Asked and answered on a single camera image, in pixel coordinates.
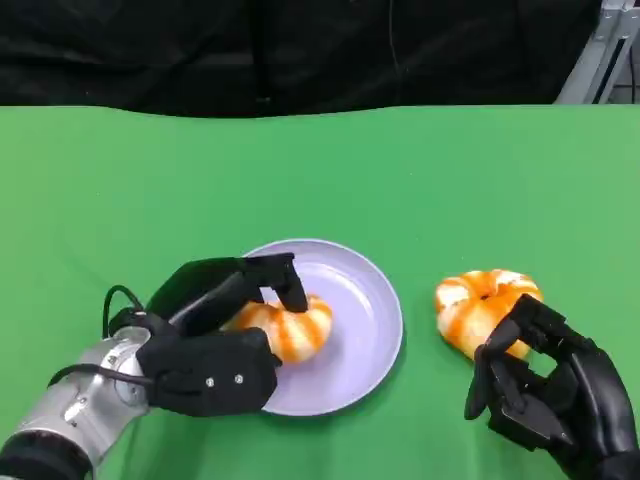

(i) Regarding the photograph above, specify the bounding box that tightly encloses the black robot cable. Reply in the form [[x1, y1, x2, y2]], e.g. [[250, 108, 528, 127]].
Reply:
[[47, 363, 156, 389], [101, 284, 151, 342]]

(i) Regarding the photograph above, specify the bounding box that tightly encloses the green table cloth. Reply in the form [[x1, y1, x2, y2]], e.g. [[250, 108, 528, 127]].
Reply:
[[0, 103, 640, 480]]

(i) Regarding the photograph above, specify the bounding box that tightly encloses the aluminium frame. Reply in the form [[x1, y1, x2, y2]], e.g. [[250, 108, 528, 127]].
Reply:
[[553, 0, 640, 106]]

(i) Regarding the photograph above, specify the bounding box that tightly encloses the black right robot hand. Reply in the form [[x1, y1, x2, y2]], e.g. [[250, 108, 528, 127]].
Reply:
[[463, 293, 640, 480]]

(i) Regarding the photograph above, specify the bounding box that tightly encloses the black backdrop cloth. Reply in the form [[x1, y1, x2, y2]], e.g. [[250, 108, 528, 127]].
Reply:
[[0, 0, 604, 119]]

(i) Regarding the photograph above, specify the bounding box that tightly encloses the lilac plate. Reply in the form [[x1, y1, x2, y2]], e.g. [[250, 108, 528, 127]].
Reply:
[[242, 238, 405, 418]]

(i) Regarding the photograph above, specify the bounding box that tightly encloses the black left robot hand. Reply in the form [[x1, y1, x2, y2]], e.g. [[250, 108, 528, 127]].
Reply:
[[135, 252, 309, 419]]

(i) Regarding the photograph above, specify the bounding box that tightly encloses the orange and white toy bread roll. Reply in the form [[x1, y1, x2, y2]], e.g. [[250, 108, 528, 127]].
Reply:
[[222, 293, 334, 364], [433, 268, 545, 362]]

